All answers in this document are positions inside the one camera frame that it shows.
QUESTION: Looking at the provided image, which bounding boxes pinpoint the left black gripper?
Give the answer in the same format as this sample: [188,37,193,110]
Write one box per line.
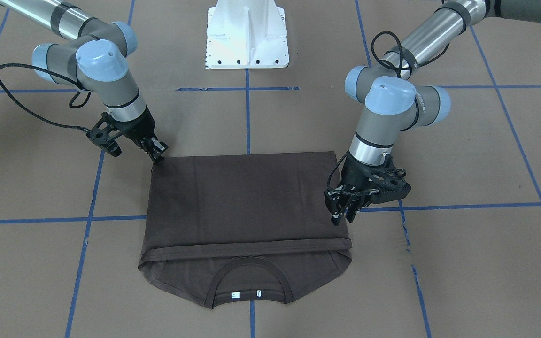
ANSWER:
[324,153,388,226]

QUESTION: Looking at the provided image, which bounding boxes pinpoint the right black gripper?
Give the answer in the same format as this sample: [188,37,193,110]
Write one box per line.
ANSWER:
[114,106,168,163]

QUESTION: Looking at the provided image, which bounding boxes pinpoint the dark brown t-shirt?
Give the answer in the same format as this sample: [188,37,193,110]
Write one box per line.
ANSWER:
[138,152,352,309]

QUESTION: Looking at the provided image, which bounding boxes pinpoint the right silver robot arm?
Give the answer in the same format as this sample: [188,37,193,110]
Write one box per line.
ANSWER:
[0,0,168,163]

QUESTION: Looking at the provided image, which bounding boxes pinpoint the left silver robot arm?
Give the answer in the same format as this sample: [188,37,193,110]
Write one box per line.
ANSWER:
[325,0,541,225]

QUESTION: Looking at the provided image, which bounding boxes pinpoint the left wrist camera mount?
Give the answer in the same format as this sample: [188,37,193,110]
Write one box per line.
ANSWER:
[369,154,411,205]

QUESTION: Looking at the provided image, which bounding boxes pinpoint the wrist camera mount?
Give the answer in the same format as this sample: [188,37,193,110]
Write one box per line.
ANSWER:
[86,113,123,157]
[369,154,411,205]

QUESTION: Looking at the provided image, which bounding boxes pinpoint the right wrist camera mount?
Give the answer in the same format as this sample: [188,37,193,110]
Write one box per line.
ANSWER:
[86,113,123,157]

